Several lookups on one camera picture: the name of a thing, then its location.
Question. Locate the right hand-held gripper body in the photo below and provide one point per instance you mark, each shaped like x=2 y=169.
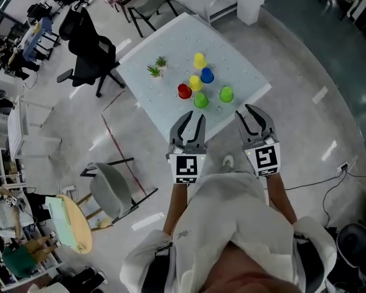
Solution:
x=263 y=159

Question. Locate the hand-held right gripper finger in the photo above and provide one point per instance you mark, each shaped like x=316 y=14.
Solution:
x=263 y=119
x=244 y=127

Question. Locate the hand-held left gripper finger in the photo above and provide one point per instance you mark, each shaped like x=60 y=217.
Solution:
x=199 y=131
x=178 y=128

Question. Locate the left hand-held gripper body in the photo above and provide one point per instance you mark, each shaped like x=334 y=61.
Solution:
x=187 y=166

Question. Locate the green cup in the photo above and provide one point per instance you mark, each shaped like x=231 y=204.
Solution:
x=226 y=94
x=200 y=100

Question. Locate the red cup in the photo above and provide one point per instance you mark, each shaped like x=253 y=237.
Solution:
x=184 y=91

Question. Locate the yellow cup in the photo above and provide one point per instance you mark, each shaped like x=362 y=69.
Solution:
x=195 y=83
x=199 y=60

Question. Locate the blue cup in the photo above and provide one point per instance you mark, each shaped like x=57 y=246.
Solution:
x=206 y=75

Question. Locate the person's right forearm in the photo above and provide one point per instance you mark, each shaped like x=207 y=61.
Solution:
x=280 y=197

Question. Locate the person's left forearm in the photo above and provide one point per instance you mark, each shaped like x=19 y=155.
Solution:
x=177 y=206

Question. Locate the person's white shoe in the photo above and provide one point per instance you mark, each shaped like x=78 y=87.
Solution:
x=228 y=161

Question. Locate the small potted green plant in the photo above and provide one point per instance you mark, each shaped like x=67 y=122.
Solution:
x=160 y=62
x=154 y=71

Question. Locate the person's white jacket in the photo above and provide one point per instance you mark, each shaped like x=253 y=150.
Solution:
x=225 y=218

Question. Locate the white power strip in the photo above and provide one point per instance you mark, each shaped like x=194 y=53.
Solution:
x=342 y=166

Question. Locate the grey chair with black legs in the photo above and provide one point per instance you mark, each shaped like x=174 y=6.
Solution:
x=111 y=189
x=149 y=2

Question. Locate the black office chair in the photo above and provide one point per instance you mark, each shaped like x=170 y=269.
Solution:
x=90 y=50

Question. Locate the white pillar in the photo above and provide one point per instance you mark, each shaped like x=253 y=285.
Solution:
x=251 y=0

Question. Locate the round wooden table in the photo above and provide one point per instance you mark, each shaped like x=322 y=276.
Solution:
x=79 y=224

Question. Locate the black round stool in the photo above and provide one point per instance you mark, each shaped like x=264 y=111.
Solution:
x=357 y=244

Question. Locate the pale green box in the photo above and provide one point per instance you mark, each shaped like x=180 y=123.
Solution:
x=59 y=218

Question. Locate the white side table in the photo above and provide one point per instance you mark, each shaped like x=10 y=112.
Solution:
x=16 y=127

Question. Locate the blue desk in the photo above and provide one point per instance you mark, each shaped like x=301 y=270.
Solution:
x=38 y=38

